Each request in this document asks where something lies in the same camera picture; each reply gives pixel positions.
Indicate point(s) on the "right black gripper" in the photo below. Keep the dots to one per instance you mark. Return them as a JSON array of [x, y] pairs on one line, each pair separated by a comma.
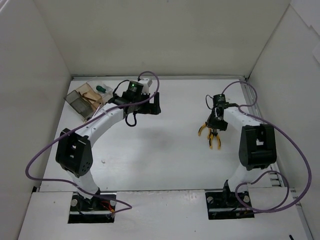
[[217, 124]]

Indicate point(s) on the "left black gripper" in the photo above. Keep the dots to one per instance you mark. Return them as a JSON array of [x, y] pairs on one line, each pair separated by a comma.
[[152, 105]]

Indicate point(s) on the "yellow handled cutting pliers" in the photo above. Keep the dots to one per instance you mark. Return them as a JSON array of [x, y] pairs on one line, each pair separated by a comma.
[[203, 128]]

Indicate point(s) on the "small silver ratchet wrench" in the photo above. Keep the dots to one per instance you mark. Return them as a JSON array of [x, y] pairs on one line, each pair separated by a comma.
[[96, 111]]

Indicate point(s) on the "short brown hex key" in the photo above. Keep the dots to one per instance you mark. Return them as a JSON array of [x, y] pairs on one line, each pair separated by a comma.
[[90, 99]]

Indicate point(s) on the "long brown hex key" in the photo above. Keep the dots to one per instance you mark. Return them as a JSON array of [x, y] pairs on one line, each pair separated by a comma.
[[81, 94]]

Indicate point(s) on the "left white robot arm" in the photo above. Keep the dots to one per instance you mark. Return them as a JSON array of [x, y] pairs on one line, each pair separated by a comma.
[[74, 152]]

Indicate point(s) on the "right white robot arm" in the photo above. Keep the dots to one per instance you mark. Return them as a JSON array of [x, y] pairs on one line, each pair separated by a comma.
[[257, 144]]

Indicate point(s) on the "clear plastic organizer box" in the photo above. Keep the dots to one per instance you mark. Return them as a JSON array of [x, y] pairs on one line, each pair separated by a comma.
[[83, 107]]

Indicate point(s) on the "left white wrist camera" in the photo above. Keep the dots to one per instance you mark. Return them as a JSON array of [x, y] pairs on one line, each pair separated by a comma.
[[146, 82]]

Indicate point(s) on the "green handled screwdriver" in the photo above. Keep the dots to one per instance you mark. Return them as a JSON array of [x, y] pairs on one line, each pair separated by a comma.
[[103, 89]]

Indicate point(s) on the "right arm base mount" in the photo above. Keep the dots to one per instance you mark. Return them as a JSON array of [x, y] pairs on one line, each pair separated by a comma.
[[223, 207]]

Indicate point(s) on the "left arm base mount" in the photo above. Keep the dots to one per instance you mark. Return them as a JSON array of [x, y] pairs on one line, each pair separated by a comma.
[[91, 211]]

